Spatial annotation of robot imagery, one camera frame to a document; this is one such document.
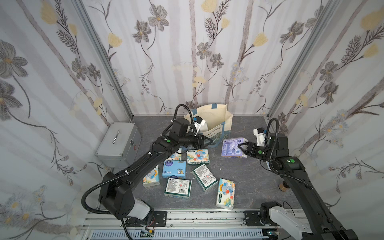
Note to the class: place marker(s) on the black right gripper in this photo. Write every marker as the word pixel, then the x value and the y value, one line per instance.
pixel 250 149

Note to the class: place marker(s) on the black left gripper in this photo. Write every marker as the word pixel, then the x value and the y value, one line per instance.
pixel 199 141

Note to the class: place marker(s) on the purple tissue pack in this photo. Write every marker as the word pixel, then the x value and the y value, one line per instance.
pixel 230 147

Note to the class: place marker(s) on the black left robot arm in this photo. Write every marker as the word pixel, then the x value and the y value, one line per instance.
pixel 116 190

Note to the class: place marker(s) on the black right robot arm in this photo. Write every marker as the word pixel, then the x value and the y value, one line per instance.
pixel 322 224

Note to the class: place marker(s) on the elephant tissue pack by bag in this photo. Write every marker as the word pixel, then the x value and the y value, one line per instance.
pixel 198 157

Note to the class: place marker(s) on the cream canvas tote bag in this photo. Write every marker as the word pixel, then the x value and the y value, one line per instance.
pixel 218 121

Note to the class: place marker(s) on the elephant tissue pack far left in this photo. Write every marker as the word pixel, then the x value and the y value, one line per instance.
pixel 177 156

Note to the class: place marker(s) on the green barcode tissue pack centre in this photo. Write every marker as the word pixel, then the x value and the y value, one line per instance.
pixel 205 177

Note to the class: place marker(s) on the green barcode tissue pack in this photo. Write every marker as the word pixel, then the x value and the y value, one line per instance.
pixel 178 188
pixel 205 177

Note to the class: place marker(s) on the blue tissue pack centre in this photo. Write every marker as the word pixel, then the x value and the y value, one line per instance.
pixel 174 169

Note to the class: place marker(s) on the elephant tissue pack front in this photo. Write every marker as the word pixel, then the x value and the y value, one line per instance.
pixel 226 194

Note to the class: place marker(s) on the green barcode tissue pack left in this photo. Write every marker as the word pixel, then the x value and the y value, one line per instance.
pixel 178 188

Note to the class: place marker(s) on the elephant tissue pack left upright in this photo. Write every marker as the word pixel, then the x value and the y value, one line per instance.
pixel 152 178

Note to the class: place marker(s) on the grey metal box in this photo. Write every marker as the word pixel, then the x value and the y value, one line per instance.
pixel 120 145

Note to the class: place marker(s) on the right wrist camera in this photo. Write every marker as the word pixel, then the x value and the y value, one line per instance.
pixel 260 134

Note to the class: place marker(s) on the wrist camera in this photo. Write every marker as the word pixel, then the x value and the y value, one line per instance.
pixel 198 121
pixel 260 134

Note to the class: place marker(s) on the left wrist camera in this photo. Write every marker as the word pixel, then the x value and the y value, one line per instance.
pixel 198 121

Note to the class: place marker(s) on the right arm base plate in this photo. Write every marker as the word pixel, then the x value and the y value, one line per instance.
pixel 253 219

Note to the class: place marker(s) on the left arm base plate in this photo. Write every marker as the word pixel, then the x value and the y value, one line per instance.
pixel 155 219

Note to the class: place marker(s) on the white slotted cable duct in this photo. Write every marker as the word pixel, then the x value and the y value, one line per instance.
pixel 207 234

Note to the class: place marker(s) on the aluminium mounting rail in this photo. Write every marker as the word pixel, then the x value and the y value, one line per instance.
pixel 179 219

